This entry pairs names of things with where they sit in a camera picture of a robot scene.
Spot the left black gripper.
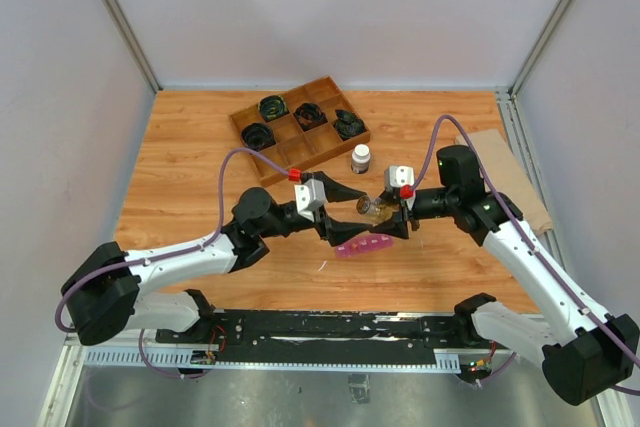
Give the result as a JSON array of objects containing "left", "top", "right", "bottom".
[{"left": 260, "top": 172, "right": 374, "bottom": 247}]

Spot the clear capsule bottle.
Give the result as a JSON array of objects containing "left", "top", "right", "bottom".
[{"left": 356, "top": 195, "right": 398, "bottom": 224}]

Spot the pink weekly pill organizer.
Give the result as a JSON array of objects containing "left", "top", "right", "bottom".
[{"left": 334, "top": 234, "right": 393, "bottom": 259}]

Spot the white cap pill bottle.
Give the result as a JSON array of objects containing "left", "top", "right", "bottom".
[{"left": 351, "top": 144, "right": 371, "bottom": 174}]

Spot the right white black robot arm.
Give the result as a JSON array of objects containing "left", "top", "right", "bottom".
[{"left": 375, "top": 145, "right": 639, "bottom": 406}]

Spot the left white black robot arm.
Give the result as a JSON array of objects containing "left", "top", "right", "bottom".
[{"left": 61, "top": 171, "right": 370, "bottom": 346}]

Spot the green blue coiled belt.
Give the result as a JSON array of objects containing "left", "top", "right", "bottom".
[{"left": 333, "top": 109, "right": 366, "bottom": 141}]

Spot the wooden compartment tray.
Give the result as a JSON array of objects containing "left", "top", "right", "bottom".
[{"left": 229, "top": 76, "right": 371, "bottom": 187}]

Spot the black red coiled belt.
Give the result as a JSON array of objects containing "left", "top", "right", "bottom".
[{"left": 294, "top": 102, "right": 327, "bottom": 132}]

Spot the light wooden board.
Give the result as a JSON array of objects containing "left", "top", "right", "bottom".
[{"left": 469, "top": 129, "right": 553, "bottom": 235}]

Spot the green yellow coiled belt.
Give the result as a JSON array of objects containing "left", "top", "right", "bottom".
[{"left": 258, "top": 95, "right": 289, "bottom": 122}]

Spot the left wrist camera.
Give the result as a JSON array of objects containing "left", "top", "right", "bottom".
[{"left": 294, "top": 178, "right": 327, "bottom": 210}]

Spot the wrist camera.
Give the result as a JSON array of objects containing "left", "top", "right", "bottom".
[
  {"left": 294, "top": 178, "right": 327, "bottom": 210},
  {"left": 384, "top": 165, "right": 415, "bottom": 192}
]

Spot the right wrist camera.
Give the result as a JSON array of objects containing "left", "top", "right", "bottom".
[{"left": 384, "top": 165, "right": 415, "bottom": 192}]

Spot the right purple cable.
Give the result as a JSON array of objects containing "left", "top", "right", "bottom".
[{"left": 402, "top": 114, "right": 640, "bottom": 396}]

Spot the purple cable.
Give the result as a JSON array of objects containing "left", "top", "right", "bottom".
[
  {"left": 54, "top": 147, "right": 301, "bottom": 381},
  {"left": 402, "top": 114, "right": 640, "bottom": 396}
]

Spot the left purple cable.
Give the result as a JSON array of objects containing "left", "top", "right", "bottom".
[{"left": 54, "top": 147, "right": 301, "bottom": 381}]

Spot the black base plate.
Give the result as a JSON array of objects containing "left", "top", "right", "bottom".
[{"left": 155, "top": 309, "right": 492, "bottom": 357}]

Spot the grey slotted cable duct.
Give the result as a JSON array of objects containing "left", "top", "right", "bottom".
[{"left": 85, "top": 344, "right": 461, "bottom": 374}]

